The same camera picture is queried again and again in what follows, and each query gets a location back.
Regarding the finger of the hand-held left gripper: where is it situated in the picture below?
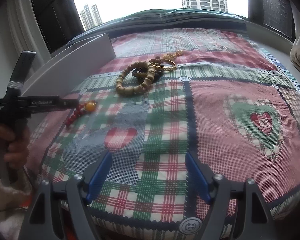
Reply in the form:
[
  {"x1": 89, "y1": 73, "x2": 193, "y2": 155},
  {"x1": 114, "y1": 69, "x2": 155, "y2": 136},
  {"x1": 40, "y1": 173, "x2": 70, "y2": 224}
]
[{"x1": 57, "y1": 97, "x2": 81, "y2": 111}]

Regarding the light wooden bead bracelet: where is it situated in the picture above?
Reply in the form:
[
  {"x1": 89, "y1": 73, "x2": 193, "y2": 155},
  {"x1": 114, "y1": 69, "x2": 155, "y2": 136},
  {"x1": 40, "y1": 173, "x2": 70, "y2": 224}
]
[{"x1": 116, "y1": 61, "x2": 155, "y2": 96}]

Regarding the dark window frame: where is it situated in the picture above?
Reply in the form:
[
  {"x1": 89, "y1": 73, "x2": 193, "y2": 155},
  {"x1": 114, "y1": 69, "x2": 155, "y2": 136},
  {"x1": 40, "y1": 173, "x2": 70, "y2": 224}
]
[
  {"x1": 29, "y1": 0, "x2": 85, "y2": 55},
  {"x1": 246, "y1": 0, "x2": 297, "y2": 43}
]

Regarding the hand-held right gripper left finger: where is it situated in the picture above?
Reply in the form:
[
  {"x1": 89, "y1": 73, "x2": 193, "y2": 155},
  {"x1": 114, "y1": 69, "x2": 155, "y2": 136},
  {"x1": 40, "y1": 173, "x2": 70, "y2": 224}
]
[{"x1": 19, "y1": 151, "x2": 113, "y2": 240}]

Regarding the gold chain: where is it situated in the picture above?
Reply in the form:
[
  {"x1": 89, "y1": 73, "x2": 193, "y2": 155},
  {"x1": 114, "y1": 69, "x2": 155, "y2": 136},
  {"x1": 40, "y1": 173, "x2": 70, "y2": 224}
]
[{"x1": 162, "y1": 50, "x2": 184, "y2": 59}]

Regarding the dark bead bracelet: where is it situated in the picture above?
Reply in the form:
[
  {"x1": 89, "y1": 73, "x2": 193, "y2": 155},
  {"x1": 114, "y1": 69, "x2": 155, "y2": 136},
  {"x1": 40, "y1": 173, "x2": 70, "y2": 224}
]
[{"x1": 131, "y1": 67, "x2": 165, "y2": 85}]

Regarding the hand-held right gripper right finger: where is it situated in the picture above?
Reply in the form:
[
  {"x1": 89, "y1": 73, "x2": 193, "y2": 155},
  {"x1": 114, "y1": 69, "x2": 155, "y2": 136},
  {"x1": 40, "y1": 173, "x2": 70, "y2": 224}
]
[{"x1": 185, "y1": 152, "x2": 278, "y2": 240}]

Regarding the dark striped cloth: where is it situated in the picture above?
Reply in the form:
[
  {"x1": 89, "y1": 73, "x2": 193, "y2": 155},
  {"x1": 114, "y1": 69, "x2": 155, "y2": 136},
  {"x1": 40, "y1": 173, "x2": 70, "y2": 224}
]
[{"x1": 65, "y1": 8, "x2": 248, "y2": 46}]

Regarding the person's left hand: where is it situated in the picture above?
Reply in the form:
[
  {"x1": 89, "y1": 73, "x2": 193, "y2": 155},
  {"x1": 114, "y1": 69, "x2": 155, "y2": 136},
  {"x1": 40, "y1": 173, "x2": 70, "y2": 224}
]
[{"x1": 0, "y1": 124, "x2": 31, "y2": 166}]

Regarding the red bead bracelet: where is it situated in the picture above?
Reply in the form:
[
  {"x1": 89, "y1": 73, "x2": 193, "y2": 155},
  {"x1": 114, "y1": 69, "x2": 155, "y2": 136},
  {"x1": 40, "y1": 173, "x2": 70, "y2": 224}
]
[{"x1": 65, "y1": 100, "x2": 98, "y2": 129}]

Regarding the white cardboard box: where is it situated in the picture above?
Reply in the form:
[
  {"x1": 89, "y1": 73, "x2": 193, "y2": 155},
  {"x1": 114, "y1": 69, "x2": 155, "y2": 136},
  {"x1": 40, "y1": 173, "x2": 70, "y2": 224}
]
[{"x1": 22, "y1": 33, "x2": 115, "y2": 101}]

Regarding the person's left forearm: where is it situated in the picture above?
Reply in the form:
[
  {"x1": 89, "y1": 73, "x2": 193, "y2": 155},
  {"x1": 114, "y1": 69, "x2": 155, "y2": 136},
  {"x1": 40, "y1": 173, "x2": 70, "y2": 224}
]
[{"x1": 0, "y1": 155, "x2": 34, "y2": 214}]

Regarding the patchwork plaid quilt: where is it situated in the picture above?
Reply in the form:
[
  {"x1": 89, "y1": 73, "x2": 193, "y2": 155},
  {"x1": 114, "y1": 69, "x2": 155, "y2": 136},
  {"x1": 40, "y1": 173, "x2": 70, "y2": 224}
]
[{"x1": 27, "y1": 27, "x2": 300, "y2": 233}]

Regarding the slim tower building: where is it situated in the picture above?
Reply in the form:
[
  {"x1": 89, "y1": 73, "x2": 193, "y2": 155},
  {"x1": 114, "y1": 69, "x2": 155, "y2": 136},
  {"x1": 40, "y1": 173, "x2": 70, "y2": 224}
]
[{"x1": 79, "y1": 4, "x2": 103, "y2": 30}]

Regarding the gold bangle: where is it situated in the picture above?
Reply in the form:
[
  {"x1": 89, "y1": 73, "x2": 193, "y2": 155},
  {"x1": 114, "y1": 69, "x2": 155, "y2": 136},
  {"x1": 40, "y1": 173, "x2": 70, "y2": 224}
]
[{"x1": 153, "y1": 58, "x2": 177, "y2": 72}]

